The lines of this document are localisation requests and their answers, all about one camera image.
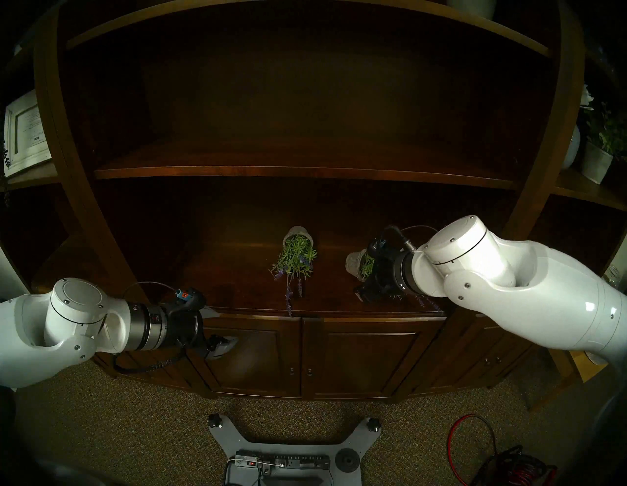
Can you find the fake lavender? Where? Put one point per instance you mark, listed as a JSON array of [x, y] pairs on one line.
[[353, 264], [294, 257]]

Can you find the white framed certificate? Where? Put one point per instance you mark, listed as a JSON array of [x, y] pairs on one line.
[[27, 132]]

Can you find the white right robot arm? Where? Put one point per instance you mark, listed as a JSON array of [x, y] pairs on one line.
[[514, 284]]

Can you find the small white ceramic vase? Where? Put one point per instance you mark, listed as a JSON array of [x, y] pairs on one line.
[[570, 149]]

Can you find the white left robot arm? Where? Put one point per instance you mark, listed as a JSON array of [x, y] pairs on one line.
[[34, 338]]

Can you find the green plant in white pot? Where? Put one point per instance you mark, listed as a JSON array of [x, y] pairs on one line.
[[595, 166]]

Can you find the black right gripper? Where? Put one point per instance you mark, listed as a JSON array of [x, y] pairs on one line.
[[389, 274]]

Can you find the power strip with red switch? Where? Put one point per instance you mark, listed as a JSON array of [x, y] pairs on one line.
[[289, 461]]

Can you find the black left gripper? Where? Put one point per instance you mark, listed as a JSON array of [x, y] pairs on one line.
[[183, 323]]

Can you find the black round caster disc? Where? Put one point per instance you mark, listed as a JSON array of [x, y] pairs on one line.
[[348, 459]]

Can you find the dark wooden bookcase cabinet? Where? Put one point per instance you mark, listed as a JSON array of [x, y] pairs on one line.
[[294, 98]]

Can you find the black star knob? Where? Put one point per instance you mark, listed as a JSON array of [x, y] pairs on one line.
[[215, 421], [374, 424]]

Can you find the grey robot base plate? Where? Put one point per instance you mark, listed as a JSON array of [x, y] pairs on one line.
[[230, 443]]

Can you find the dark hanging vine plant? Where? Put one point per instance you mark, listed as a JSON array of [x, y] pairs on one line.
[[5, 154]]

